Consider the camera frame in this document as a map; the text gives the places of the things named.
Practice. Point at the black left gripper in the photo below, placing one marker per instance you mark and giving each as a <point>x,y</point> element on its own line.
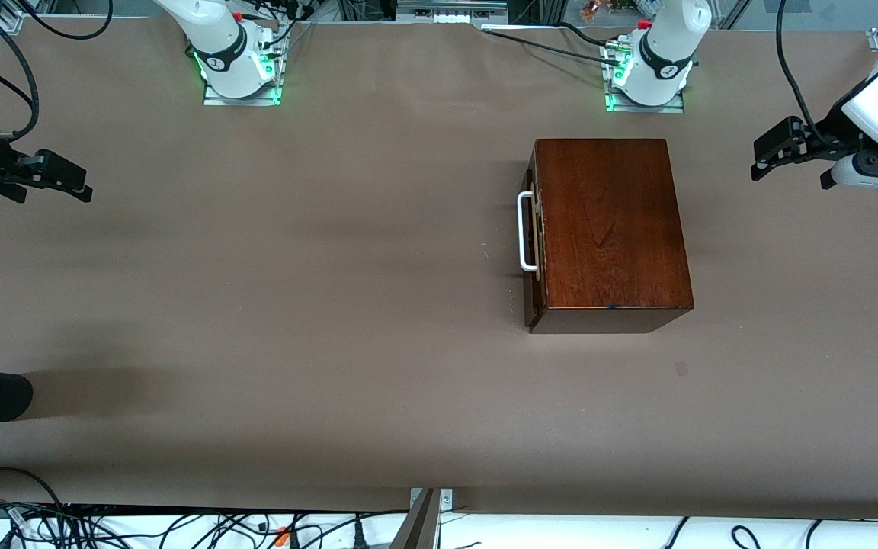
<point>830,135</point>

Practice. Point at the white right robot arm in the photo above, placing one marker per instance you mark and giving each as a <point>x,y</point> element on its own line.
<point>222,38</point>

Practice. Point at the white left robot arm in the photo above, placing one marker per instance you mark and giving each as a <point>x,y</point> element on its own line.
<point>668,46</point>

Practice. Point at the dark brown wooden cabinet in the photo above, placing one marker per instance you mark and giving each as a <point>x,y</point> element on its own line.
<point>607,229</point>

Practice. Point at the small orange object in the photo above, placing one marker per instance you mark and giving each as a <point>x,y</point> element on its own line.
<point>594,9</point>

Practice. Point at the grey power strip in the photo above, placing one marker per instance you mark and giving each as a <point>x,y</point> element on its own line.
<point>450,11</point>

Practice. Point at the dark grey bar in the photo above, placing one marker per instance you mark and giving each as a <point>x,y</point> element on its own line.
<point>418,530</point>

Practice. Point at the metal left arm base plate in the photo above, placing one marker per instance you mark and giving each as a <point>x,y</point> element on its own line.
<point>675,107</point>

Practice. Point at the aluminium corner frame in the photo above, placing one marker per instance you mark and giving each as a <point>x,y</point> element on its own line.
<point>8,24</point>

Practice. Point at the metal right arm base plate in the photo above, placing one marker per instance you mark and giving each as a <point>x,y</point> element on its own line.
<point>214,100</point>

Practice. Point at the metal bracket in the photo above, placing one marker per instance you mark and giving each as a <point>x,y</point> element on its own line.
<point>447,499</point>

